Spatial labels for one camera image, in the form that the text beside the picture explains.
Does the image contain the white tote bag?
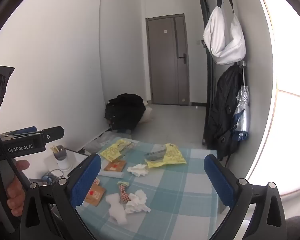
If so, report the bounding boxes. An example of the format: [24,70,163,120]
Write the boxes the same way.
[203,5,247,65]

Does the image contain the white foam piece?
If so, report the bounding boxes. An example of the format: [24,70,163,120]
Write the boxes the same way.
[105,192,128,225]

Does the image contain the black framed glass door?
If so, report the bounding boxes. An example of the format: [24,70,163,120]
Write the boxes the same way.
[194,0,215,145]

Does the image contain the brown sachet with red heart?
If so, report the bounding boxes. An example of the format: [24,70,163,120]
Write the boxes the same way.
[84,184,106,207]
[104,159,127,172]

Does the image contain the black jacket pile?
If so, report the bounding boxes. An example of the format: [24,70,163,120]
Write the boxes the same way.
[104,94,147,133]

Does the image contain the white foam roll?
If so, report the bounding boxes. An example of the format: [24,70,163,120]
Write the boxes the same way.
[100,170,125,178]

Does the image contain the black backpack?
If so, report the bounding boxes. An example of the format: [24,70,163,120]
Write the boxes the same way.
[206,65,244,160]

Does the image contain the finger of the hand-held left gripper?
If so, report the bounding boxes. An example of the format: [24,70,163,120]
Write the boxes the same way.
[0,126,38,137]
[42,126,65,146]

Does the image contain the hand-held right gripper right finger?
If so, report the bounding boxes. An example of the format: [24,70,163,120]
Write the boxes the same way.
[204,154,288,240]

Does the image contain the white and grey chopstick holder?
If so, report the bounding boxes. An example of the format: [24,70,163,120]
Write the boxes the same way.
[54,145,73,172]

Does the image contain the tangled cables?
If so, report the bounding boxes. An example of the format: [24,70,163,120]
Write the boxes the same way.
[41,170,65,184]

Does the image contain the teal checked tablecloth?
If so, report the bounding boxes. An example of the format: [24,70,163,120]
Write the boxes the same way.
[75,137,218,240]

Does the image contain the yellow clear bread bag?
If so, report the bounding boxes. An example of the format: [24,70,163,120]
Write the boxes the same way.
[100,139,138,162]
[144,143,187,168]

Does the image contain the person's left hand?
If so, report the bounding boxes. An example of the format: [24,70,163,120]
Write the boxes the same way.
[0,160,30,210]

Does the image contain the silver folded umbrella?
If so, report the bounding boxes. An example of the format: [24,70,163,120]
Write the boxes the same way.
[231,61,250,140]

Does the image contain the white tissue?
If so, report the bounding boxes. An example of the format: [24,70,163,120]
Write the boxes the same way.
[127,164,149,178]
[125,189,151,214]

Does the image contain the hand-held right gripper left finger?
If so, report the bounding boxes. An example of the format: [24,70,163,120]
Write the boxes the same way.
[19,153,102,240]

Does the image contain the grey door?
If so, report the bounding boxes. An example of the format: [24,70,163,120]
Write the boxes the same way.
[145,14,190,105]

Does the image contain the white cloth bundle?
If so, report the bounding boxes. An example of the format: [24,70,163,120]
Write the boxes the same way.
[140,100,153,124]

